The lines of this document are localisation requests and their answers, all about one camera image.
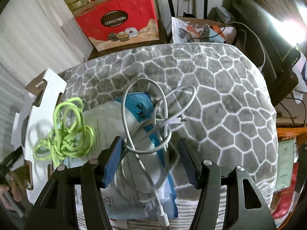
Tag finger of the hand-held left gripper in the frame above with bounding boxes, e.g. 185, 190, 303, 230
0, 146, 24, 176

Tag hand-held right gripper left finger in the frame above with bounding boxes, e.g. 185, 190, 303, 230
24, 136, 124, 230

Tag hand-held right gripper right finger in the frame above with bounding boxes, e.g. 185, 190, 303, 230
178, 138, 278, 230

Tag white charging cable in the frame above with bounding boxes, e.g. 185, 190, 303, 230
113, 78, 196, 228

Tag person's left hand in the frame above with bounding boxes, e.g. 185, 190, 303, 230
0, 176, 23, 210

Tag blue and white plastic packet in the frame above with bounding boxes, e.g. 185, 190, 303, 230
64, 91, 179, 219

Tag white cardboard cutout sheet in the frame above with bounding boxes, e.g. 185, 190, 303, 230
12, 68, 68, 198

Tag grey cobblestone pattern blanket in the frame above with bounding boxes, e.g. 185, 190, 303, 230
56, 43, 279, 230

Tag pale green paper sheet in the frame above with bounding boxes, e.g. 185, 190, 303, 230
274, 139, 298, 192

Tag red printed packet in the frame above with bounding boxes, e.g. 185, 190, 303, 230
271, 189, 299, 221

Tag orange plastic basket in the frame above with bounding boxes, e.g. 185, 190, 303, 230
276, 127, 307, 147

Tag clear plastic bag of parts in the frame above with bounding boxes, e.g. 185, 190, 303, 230
171, 17, 217, 44

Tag open cardboard box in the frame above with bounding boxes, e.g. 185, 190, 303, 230
171, 17, 238, 47

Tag red collection gift box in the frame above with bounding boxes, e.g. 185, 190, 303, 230
72, 0, 160, 52

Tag black monitor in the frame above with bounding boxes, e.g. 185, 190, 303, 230
222, 0, 301, 107

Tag stack of brown boxes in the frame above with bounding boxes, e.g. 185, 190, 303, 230
59, 0, 92, 18

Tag neon green cord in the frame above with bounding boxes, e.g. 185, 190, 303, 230
33, 97, 94, 166

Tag thin white wire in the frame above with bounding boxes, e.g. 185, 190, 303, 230
236, 29, 267, 71

